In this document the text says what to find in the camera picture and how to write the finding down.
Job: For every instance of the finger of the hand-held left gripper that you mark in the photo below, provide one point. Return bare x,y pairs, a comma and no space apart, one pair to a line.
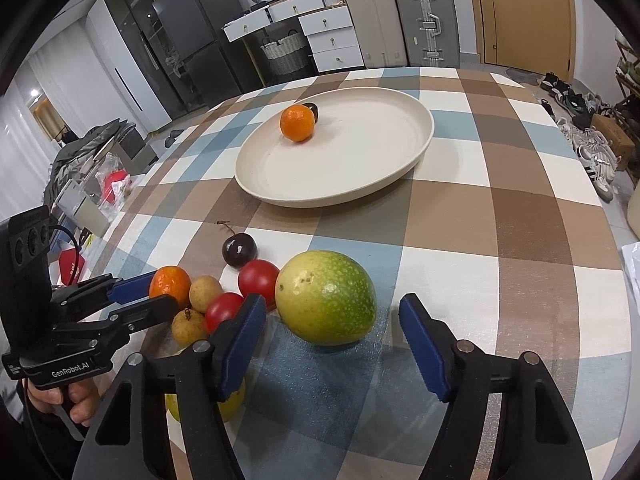
150,311
132,286

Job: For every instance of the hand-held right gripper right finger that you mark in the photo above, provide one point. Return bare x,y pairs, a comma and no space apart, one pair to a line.
425,345

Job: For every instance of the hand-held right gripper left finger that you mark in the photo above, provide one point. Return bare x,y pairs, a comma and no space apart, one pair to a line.
245,345

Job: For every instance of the orange mandarin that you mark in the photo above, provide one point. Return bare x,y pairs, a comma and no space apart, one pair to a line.
169,282
297,122

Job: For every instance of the red cherry tomato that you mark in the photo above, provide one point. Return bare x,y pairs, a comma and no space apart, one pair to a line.
257,277
222,310

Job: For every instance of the tan longan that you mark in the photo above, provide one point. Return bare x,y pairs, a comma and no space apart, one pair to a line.
205,294
189,327

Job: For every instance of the yellow passion fruit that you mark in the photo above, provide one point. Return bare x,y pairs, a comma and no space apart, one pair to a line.
232,405

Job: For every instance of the green speckled passion fruit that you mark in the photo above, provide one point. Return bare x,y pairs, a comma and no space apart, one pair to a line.
325,300

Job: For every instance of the dark cherry with stem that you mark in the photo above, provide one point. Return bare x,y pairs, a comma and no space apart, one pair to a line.
239,251

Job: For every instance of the cream round plate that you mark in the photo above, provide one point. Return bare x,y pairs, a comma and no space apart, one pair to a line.
350,155

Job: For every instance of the person's left hand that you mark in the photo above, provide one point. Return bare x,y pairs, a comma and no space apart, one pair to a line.
75,402

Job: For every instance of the red plastic bag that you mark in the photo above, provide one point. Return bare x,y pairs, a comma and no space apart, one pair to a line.
116,185

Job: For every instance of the checkered tablecloth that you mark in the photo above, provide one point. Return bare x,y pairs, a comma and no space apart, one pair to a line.
475,240

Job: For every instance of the dark grey backpack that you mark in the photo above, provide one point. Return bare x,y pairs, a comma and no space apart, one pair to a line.
85,150

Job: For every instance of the grey slippers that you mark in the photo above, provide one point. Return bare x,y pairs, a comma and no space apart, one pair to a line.
174,138

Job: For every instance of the black glass cabinet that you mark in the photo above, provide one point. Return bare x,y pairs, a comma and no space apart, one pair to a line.
130,45

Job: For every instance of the dark stemless cherry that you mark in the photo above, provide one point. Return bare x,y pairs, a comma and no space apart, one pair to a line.
313,111

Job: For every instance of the group of shoes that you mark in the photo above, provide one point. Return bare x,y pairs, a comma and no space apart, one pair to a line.
590,145
630,72

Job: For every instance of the dark grey fridge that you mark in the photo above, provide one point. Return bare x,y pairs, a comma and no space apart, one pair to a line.
205,20

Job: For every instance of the grey wicker basket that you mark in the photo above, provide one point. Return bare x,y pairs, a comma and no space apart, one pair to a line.
286,55

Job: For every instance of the cardboard box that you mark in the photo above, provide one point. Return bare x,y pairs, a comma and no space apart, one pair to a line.
615,135

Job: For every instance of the wooden shoe rack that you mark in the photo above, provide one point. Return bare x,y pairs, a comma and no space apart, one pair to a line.
627,125

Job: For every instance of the white drawer cabinet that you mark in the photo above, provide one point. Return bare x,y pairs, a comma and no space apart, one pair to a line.
330,35

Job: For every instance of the beige suitcase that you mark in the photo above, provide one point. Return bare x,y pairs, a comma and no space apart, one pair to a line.
372,20

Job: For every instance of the grey aluminium suitcase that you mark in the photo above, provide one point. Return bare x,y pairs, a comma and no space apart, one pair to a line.
425,15

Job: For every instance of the wooden door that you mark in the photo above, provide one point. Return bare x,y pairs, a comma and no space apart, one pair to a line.
525,10

